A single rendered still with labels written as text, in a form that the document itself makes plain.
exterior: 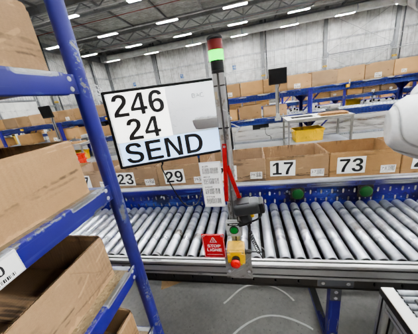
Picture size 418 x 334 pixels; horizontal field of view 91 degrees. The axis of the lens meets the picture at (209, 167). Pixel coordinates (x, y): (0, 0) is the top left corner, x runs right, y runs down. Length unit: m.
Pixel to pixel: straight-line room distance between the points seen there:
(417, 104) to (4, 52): 0.74
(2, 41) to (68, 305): 0.40
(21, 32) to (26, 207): 0.24
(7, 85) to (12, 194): 0.13
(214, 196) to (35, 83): 0.66
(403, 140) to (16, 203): 0.73
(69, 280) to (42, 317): 0.05
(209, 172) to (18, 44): 0.61
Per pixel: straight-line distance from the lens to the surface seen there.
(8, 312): 0.60
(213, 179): 0.81
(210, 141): 0.87
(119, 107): 0.88
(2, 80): 0.35
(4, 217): 0.37
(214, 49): 0.75
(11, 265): 0.34
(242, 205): 0.79
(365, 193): 1.57
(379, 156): 1.61
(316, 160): 1.47
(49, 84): 0.39
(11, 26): 0.42
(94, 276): 0.50
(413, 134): 0.63
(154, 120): 0.86
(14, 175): 0.37
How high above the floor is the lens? 1.48
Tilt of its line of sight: 19 degrees down
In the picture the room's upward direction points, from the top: 8 degrees counter-clockwise
